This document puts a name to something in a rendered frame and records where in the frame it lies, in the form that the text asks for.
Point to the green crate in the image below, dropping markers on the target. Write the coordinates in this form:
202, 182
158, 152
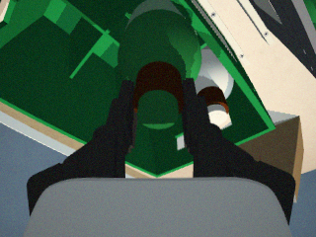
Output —
43, 43

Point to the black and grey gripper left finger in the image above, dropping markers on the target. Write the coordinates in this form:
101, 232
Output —
102, 157

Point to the grey bottle crate with dividers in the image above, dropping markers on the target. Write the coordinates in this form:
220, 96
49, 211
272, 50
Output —
290, 22

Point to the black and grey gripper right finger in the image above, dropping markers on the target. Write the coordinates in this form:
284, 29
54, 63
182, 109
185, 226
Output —
216, 156

